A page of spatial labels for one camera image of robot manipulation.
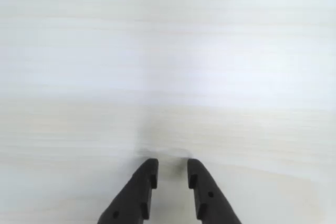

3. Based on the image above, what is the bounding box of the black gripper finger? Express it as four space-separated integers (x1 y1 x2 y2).
186 157 243 224
97 157 159 224

